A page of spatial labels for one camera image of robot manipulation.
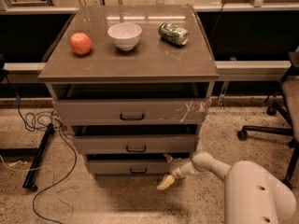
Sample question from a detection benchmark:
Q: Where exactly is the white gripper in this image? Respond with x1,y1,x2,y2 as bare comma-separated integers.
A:
157,153,191,190

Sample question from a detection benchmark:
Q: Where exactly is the grey bottom drawer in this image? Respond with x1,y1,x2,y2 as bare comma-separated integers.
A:
85,160,169,175

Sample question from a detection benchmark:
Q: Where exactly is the grey drawer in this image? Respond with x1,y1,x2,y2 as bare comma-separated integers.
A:
85,160,169,175
72,134,196,154
53,99,210,126

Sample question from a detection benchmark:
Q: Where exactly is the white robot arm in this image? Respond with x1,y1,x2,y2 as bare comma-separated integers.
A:
157,151,297,224

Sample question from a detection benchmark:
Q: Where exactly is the grey middle drawer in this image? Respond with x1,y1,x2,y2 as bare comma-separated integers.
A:
72,134,196,154

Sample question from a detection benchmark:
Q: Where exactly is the grey drawer cabinet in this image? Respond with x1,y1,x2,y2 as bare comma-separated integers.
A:
37,4,220,179

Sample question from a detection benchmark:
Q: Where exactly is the grey top drawer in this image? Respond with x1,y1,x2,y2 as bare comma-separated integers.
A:
53,99,210,126

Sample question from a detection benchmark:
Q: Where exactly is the black wheeled stand leg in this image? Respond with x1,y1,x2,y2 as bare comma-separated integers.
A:
0,124,55,192

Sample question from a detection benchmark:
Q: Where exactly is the green soda can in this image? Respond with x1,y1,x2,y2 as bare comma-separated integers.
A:
158,22,189,46

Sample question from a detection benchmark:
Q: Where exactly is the black office chair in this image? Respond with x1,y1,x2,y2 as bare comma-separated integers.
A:
236,51,299,191

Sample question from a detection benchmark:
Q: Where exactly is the white bowl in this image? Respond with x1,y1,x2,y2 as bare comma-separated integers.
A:
107,22,142,51

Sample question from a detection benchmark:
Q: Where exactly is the red apple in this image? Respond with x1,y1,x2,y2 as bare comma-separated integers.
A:
70,33,92,55

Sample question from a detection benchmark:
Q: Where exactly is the white thin cable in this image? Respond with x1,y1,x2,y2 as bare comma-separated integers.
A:
0,154,78,224

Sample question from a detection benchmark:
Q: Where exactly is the blue cable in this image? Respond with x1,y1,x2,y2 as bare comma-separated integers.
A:
6,75,78,224

